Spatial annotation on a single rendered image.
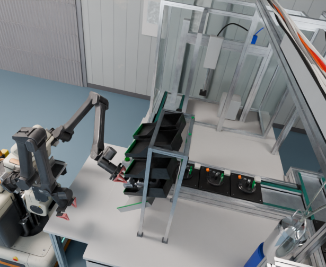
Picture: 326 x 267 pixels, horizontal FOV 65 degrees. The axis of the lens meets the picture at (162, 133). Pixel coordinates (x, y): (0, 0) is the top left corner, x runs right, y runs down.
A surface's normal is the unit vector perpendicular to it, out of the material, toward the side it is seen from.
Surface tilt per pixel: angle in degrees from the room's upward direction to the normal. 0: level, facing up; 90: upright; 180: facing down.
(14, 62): 90
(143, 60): 90
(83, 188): 0
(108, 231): 0
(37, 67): 90
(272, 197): 0
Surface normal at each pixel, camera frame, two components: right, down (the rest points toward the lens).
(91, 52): -0.20, 0.61
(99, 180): 0.12, -0.76
